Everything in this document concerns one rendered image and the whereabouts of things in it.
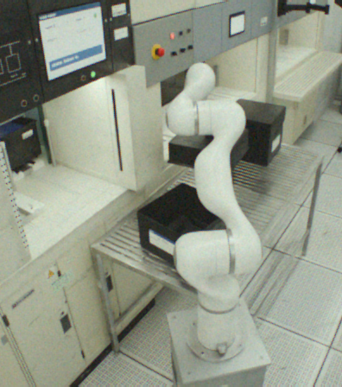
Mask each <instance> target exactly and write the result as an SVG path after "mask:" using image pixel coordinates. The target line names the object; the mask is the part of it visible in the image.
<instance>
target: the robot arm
mask: <svg viewBox="0 0 342 387"><path fill-rule="evenodd" d="M214 85H215V76H214V73H213V70H212V69H211V68H210V67H209V66H208V65H207V64H205V63H197V64H194V65H191V66H190V67H189V69H188V71H187V75H186V80H185V85H184V90H183V91H182V92H181V93H180V94H179V95H178V96H177V97H176V98H174V99H173V100H172V102H171V103H170V105H169V106H168V109H167V112H166V117H165V120H166V125H167V127H168V129H169V130H170V131H171V132H173V134H174V135H177V136H207V135H210V136H214V139H213V141H212V142H211V143H210V144H209V145H208V146H207V147H206V149H204V150H203V151H201V152H200V153H199V155H198V156H197V158H196V161H195V163H194V175H195V184H196V189H197V195H198V197H199V200H201V202H202V203H203V206H204V207H205V208H206V209H207V210H208V211H210V212H211V213H213V214H216V215H218V216H219V217H220V218H221V219H222V220H223V221H224V222H225V225H226V229H225V230H213V231H204V232H193V233H188V234H185V235H183V236H181V237H180V238H179V239H178V240H177V242H176V244H175V246H174V248H173V259H174V264H175V266H176V269H177V270H178V271H179V273H180V275H181V276H182V277H183V278H184V279H185V280H186V281H187V282H188V283H190V284H191V285H193V286H194V287H195V288H196V289H197V290H198V313H197V319H195V320H194V321H193V322H192V323H191V325H190V326H189V328H188V329H187V343H188V346H189V348H190V349H191V350H192V351H193V353H194V354H196V355H197V356H198V357H199V358H202V359H204V360H206V361H213V362H220V361H226V360H229V359H231V358H234V357H235V356H237V355H238V354H239V353H240V352H241V351H242V350H243V348H244V345H245V340H246V337H245V332H244V327H243V325H242V324H241V323H240V322H239V321H238V297H239V295H240V288H239V283H238V280H237V279H236V278H235V277H234V276H232V275H231V274H243V273H248V272H251V271H252V270H256V269H257V268H258V267H259V264H260V263H261V262H262V258H263V247H262V245H261V243H260V239H259V237H258V236H257V233H256V232H255V230H254V229H253V227H252V226H251V224H250V223H249V220H248V219H247V218H246V217H245V216H244V214H243V212H242V211H241V209H240V207H239V205H238V202H237V199H236V196H235V194H234V189H233V184H232V181H231V169H230V152H231V149H232V147H233V146H234V144H235V142H236V141H237V139H238V138H239V137H240V135H241V134H242V132H243V130H244V126H245V115H244V111H243V108H242V107H241V106H240V105H239V104H238V103H235V102H233V101H229V100H213V101H207V99H208V96H209V94H210V93H211V92H212V90H213V88H214Z"/></svg>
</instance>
